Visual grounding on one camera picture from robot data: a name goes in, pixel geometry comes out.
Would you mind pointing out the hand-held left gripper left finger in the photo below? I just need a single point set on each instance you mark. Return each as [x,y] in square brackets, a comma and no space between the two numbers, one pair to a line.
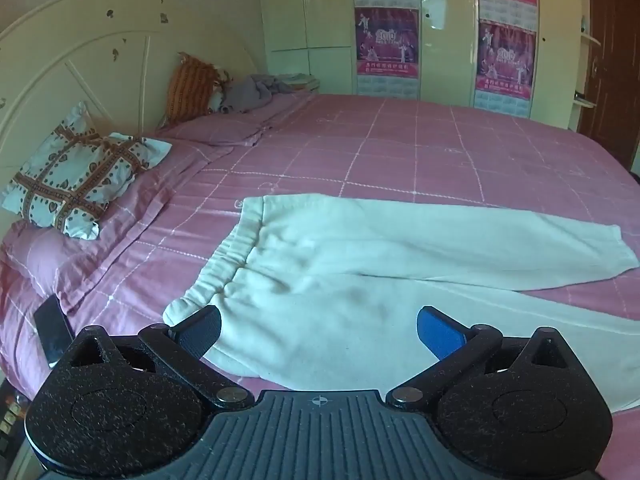
[197,334]

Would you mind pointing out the cream corner shelves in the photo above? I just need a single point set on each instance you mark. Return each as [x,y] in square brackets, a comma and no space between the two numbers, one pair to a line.
[589,35]

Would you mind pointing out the dark bedside cabinet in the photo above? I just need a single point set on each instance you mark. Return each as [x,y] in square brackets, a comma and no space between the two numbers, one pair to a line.
[10,420]

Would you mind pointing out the pink pillow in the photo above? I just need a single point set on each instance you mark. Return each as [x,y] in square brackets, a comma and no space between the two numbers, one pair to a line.
[230,122]
[45,265]

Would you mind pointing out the cream wardrobe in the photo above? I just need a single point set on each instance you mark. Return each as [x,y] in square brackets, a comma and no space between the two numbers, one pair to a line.
[440,35]

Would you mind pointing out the brown wooden door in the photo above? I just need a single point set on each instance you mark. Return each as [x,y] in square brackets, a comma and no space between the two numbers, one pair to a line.
[617,50]

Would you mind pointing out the pink checked bed sheet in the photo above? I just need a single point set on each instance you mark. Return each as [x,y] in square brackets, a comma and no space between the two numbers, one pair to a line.
[400,150]

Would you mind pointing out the black phone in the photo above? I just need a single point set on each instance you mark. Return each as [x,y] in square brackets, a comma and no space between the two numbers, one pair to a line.
[51,332]

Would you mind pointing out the orange knitted cushion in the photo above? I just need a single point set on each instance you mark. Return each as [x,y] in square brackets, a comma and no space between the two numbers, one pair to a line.
[192,85]

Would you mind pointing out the heart patterned white pillow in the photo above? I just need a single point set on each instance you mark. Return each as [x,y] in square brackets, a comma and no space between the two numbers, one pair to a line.
[75,175]

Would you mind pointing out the cream wooden headboard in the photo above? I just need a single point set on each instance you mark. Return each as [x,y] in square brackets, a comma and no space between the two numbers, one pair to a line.
[75,55]

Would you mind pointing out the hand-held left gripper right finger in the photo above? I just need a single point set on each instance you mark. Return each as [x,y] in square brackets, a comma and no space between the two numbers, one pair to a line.
[440,334]

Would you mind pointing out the grey crumpled cloth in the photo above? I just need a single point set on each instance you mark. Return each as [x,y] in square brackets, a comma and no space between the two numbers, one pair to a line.
[250,91]

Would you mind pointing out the white pants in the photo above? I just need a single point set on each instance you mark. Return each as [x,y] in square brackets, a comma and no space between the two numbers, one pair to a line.
[320,280]

